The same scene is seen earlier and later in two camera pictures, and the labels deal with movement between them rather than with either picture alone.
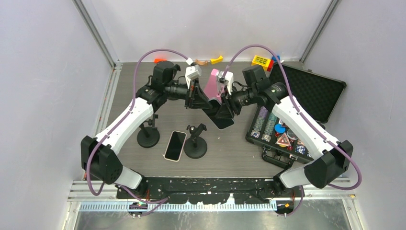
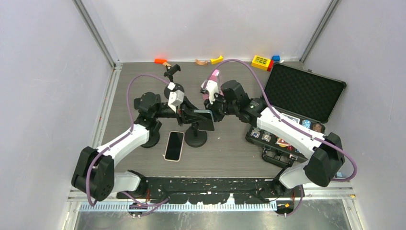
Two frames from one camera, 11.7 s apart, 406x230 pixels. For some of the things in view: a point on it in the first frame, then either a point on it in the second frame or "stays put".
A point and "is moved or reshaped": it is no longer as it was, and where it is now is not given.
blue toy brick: x=274 y=59 stays put
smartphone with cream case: x=174 y=146 stays put
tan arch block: x=200 y=63 stays put
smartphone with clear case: x=221 y=123 is moved or reshaped
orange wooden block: x=156 y=60 stays put
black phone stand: x=196 y=146 is moved or reshaped
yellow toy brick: x=264 y=62 stays put
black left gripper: x=195 y=97 -> x=185 y=113
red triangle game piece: x=283 y=140 stays put
